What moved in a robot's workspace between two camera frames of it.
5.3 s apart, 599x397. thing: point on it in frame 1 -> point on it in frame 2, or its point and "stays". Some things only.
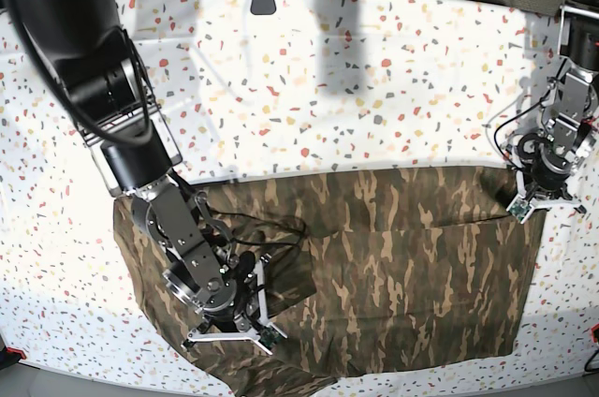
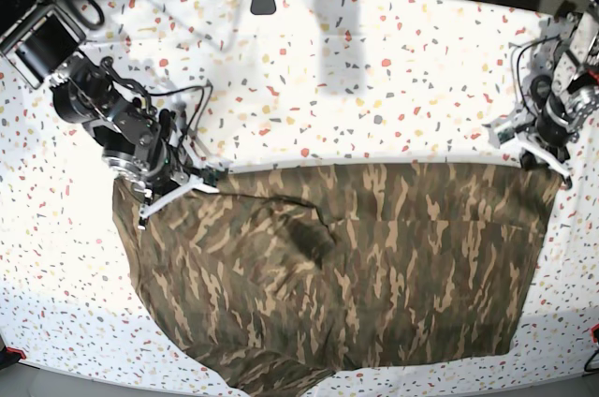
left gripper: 247,316 -> 173,167
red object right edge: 595,333 stays
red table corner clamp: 13,350 stays
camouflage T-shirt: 365,270 stays
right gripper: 541,182 -> 546,138
